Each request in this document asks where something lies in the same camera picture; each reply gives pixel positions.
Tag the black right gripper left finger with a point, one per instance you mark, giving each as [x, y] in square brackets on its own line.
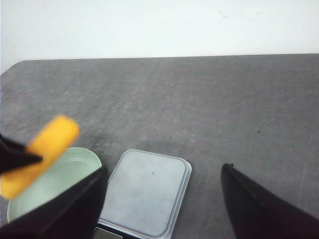
[71, 215]

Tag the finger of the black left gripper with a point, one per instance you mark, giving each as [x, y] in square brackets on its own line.
[13, 155]

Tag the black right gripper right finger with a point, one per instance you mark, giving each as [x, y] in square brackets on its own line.
[256, 213]

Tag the yellow corn cob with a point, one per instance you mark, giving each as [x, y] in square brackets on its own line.
[49, 143]

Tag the green plate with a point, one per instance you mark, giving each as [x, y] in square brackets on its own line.
[74, 164]

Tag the silver digital kitchen scale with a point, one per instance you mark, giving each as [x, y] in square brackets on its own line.
[144, 194]

